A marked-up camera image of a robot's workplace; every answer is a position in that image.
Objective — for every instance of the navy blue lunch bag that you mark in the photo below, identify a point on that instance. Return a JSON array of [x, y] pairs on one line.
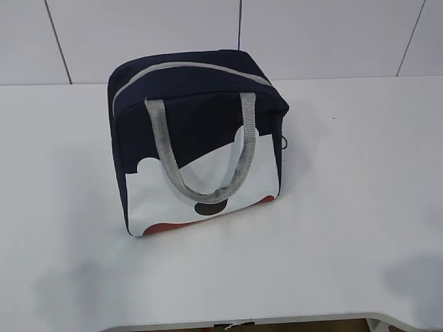
[[193, 135]]

